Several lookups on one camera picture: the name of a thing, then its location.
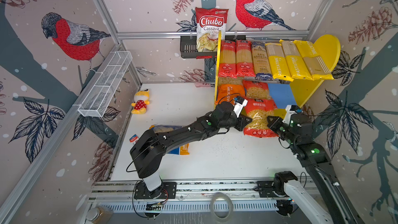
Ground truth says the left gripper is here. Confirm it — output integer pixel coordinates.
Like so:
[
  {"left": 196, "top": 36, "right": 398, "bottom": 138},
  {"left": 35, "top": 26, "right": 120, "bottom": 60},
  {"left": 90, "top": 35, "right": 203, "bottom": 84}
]
[{"left": 218, "top": 111, "right": 254, "bottom": 131}]

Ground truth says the red macaroni bag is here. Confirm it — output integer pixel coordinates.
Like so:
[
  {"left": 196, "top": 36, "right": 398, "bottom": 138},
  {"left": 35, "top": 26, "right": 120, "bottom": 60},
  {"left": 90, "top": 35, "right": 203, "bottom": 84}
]
[
  {"left": 243, "top": 80, "right": 272, "bottom": 100},
  {"left": 243, "top": 99, "right": 277, "bottom": 138}
]

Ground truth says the orange Pastatime macaroni bag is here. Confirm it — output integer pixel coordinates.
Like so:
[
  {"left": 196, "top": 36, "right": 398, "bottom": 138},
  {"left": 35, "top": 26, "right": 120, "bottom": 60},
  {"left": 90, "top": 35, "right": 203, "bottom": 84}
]
[{"left": 215, "top": 77, "right": 245, "bottom": 105}]

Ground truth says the dark blue spaghetti bag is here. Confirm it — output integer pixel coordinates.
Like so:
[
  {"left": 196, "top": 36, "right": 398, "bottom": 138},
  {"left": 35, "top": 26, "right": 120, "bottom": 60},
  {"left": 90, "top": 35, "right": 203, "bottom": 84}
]
[{"left": 251, "top": 41, "right": 273, "bottom": 81}]

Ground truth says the red spaghetti bag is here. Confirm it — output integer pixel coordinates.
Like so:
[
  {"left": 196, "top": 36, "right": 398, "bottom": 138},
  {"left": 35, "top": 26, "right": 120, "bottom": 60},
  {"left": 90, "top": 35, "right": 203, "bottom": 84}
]
[
  {"left": 236, "top": 40, "right": 256, "bottom": 77},
  {"left": 218, "top": 40, "right": 236, "bottom": 78}
]

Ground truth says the yellow Pastatime spaghetti bag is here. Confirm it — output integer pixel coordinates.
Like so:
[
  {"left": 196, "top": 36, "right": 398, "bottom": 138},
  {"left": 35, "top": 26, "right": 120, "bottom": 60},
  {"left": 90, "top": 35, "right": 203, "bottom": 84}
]
[
  {"left": 279, "top": 39, "right": 313, "bottom": 80},
  {"left": 265, "top": 43, "right": 293, "bottom": 82},
  {"left": 293, "top": 40, "right": 334, "bottom": 80}
]

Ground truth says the blue macaroni bag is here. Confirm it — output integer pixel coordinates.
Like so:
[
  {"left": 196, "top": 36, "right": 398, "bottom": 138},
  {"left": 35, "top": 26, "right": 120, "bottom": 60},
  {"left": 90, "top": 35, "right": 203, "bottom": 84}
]
[{"left": 150, "top": 125, "right": 190, "bottom": 155}]

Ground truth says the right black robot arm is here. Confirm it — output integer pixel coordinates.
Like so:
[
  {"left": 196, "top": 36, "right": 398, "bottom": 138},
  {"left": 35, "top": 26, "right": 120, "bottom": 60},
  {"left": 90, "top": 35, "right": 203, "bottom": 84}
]
[{"left": 267, "top": 113, "right": 364, "bottom": 224}]

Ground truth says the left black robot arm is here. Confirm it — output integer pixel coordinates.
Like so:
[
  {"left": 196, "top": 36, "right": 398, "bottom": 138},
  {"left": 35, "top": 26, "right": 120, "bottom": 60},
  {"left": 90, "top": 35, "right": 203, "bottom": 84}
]
[{"left": 130, "top": 96, "right": 252, "bottom": 192}]

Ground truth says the clear tape roll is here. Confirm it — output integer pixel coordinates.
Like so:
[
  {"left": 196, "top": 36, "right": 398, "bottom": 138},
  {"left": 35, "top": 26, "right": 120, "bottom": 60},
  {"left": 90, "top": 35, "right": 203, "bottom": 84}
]
[{"left": 209, "top": 192, "right": 234, "bottom": 223}]

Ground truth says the yellow plush toy red dress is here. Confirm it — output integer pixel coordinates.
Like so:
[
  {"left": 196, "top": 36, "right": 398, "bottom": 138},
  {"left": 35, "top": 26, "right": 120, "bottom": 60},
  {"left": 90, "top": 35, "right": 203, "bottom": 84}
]
[{"left": 131, "top": 89, "right": 150, "bottom": 115}]

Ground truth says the red Chuba cassava chips bag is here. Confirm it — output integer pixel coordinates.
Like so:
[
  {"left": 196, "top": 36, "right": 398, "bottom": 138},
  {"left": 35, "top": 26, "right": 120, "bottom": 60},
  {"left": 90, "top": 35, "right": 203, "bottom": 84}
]
[{"left": 195, "top": 7, "right": 229, "bottom": 52}]

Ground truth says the glass jar with lid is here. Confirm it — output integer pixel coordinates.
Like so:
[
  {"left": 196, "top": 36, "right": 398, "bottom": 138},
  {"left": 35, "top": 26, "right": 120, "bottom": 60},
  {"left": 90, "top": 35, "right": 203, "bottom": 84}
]
[{"left": 86, "top": 205, "right": 114, "bottom": 224}]

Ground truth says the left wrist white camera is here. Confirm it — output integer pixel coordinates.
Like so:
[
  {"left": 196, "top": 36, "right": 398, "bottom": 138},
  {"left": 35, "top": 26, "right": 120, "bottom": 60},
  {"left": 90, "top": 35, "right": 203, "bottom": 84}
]
[{"left": 233, "top": 96, "right": 248, "bottom": 117}]

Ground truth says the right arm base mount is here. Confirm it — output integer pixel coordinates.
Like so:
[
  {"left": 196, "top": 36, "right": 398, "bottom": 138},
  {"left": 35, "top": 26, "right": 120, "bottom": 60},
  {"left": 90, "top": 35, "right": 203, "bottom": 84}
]
[{"left": 253, "top": 171, "right": 297, "bottom": 198}]

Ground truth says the black wire wall basket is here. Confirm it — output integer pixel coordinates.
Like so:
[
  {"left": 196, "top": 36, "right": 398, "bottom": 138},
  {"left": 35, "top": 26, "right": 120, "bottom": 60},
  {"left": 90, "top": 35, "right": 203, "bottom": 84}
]
[{"left": 180, "top": 35, "right": 247, "bottom": 60}]

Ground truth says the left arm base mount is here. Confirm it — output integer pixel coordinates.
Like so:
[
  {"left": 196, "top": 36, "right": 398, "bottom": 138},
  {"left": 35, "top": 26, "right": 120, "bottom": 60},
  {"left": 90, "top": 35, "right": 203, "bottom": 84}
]
[{"left": 133, "top": 181, "right": 177, "bottom": 200}]

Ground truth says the white mesh wall shelf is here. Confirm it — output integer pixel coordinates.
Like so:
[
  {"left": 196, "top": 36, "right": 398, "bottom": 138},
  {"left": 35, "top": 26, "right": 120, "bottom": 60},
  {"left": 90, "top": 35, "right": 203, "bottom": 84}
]
[{"left": 78, "top": 51, "right": 132, "bottom": 118}]

